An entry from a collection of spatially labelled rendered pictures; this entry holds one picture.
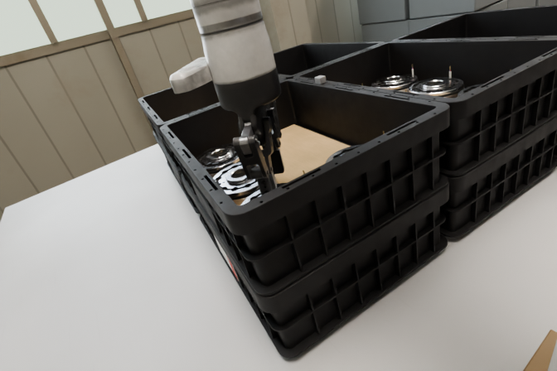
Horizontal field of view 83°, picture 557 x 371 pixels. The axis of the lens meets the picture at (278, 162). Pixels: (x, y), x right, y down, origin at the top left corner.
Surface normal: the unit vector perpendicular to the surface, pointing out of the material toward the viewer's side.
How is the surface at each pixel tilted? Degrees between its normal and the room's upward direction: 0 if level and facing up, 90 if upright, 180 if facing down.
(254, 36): 83
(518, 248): 0
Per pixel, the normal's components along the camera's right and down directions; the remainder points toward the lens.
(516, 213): -0.23, -0.87
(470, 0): -0.79, 0.44
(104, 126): 0.56, 0.26
